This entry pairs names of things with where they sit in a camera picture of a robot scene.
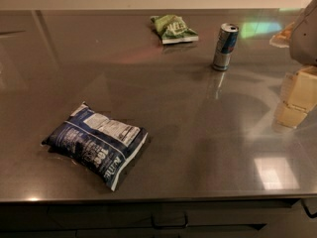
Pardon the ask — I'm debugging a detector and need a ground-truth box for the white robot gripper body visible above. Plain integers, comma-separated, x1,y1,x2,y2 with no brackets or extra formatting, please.
289,0,317,65

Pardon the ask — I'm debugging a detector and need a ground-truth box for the blue chip bag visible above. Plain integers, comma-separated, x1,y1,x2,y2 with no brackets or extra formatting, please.
42,102,148,191

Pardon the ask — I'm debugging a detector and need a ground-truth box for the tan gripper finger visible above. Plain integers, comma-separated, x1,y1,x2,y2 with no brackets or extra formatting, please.
269,23,294,48
274,65,317,128

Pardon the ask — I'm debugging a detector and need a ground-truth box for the black right drawer handle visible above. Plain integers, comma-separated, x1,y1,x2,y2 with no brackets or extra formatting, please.
300,199,317,219

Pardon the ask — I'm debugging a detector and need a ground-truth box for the black drawer handle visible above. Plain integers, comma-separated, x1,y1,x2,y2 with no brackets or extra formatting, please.
151,213,189,230
300,199,317,219

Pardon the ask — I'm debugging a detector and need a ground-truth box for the silver blue redbull can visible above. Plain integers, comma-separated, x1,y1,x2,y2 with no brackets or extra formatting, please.
213,23,239,71

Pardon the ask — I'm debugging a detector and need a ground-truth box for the green chip bag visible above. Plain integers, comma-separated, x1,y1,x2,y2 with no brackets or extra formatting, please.
151,14,199,45

